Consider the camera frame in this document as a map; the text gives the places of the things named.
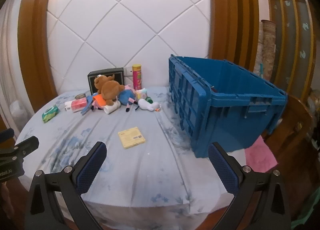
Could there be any white plastic bag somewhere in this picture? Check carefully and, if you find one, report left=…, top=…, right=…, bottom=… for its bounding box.
left=10, top=100, right=27, bottom=120

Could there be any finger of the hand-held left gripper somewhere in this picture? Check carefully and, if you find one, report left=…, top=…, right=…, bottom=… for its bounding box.
left=0, top=128, right=15, bottom=142
left=14, top=136, right=40, bottom=163

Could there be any white goose plush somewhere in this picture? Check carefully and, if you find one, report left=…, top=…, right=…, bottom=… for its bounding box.
left=135, top=98, right=162, bottom=113

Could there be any wooden headboard post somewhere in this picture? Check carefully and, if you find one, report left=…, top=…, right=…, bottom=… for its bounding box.
left=209, top=0, right=260, bottom=75
left=17, top=0, right=63, bottom=98

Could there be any pink tissue pack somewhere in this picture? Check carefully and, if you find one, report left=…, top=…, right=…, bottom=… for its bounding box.
left=71, top=99, right=88, bottom=113

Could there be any white curtain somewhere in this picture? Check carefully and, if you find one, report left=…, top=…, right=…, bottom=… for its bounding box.
left=0, top=0, right=25, bottom=133

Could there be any blue clothes hanger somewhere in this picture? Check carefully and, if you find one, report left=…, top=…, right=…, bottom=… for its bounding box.
left=80, top=95, right=97, bottom=115

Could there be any blue plastic crate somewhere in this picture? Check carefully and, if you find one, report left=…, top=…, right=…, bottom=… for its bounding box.
left=168, top=54, right=288, bottom=158

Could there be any pig plush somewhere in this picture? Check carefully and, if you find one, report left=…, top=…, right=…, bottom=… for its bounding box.
left=90, top=94, right=107, bottom=112
left=117, top=84, right=140, bottom=113

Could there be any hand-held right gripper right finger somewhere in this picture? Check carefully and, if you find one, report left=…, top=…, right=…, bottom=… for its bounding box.
left=208, top=142, right=292, bottom=230

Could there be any pig plush in blue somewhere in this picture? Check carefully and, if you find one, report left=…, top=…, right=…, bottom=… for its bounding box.
left=117, top=84, right=140, bottom=113

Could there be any white cardboard tube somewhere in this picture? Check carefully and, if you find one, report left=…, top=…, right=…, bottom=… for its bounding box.
left=104, top=101, right=121, bottom=115

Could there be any white padded headboard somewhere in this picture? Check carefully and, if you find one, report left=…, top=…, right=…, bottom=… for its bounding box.
left=46, top=0, right=213, bottom=95

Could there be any green wipes packet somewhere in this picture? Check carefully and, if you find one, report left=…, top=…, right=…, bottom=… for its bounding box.
left=42, top=104, right=60, bottom=123

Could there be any red yellow chips can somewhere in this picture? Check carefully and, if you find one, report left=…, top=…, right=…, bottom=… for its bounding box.
left=132, top=64, right=143, bottom=91

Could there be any black gift box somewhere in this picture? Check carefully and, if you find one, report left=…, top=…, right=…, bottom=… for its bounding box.
left=87, top=67, right=125, bottom=95

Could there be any brown teddy bear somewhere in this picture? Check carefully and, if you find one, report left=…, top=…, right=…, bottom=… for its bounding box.
left=94, top=74, right=125, bottom=105

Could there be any pink towel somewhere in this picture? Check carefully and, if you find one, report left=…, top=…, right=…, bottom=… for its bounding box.
left=244, top=136, right=278, bottom=173

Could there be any wooden chair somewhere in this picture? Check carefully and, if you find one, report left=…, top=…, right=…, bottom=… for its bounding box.
left=260, top=95, right=320, bottom=185

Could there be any green cloth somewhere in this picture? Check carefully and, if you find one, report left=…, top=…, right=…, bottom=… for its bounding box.
left=291, top=187, right=320, bottom=230

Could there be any yellow flat box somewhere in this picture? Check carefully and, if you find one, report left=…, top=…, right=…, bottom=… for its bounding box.
left=118, top=126, right=146, bottom=149

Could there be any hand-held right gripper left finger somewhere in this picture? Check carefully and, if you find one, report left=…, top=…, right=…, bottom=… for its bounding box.
left=24, top=141, right=108, bottom=230

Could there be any rolled patterned carpet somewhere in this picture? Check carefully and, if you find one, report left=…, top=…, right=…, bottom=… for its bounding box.
left=255, top=19, right=277, bottom=80

